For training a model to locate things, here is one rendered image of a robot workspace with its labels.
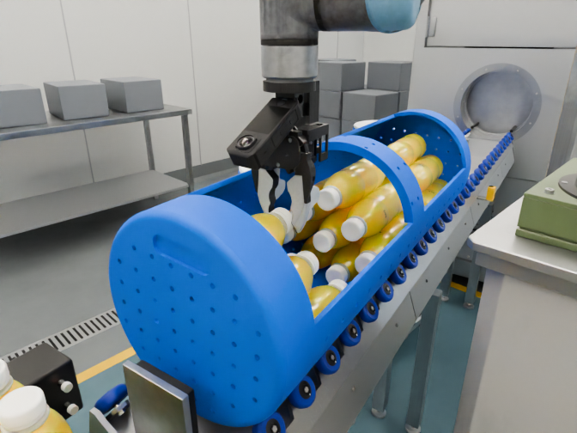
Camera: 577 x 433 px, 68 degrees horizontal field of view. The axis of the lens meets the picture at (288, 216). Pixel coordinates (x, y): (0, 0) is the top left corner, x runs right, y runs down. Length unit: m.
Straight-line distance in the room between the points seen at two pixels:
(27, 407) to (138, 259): 0.18
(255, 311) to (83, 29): 3.77
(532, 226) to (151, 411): 0.54
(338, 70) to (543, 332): 3.82
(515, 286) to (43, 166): 3.75
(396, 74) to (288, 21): 3.91
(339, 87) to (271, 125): 3.78
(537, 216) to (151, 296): 0.51
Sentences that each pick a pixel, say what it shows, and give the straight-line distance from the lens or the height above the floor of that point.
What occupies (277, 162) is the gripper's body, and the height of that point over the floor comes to 1.25.
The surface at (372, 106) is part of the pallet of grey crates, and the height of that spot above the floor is 0.83.
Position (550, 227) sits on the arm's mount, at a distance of 0.66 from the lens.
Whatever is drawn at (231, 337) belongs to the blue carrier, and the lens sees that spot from 0.48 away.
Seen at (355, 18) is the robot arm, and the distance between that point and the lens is 0.54.
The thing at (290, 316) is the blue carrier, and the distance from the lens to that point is 0.45.
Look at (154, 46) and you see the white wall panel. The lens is 4.36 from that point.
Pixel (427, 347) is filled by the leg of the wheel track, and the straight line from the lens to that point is 1.62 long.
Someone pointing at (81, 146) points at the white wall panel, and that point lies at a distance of 4.12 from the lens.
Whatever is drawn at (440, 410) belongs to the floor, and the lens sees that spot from 2.02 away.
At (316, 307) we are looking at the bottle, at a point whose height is 1.07.
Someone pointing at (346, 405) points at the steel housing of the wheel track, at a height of 0.87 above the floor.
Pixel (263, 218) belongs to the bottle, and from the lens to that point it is 0.57.
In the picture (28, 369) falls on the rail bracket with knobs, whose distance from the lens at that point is 0.69.
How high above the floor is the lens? 1.40
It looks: 23 degrees down
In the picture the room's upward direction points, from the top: straight up
